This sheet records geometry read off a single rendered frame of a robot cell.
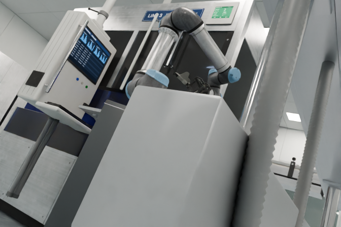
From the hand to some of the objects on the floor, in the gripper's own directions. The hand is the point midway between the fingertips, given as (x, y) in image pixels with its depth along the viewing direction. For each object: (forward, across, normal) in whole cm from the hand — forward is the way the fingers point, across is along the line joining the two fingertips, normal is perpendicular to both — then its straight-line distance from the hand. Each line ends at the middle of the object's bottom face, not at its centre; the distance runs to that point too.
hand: (179, 84), depth 155 cm
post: (-24, +80, +85) cm, 119 cm away
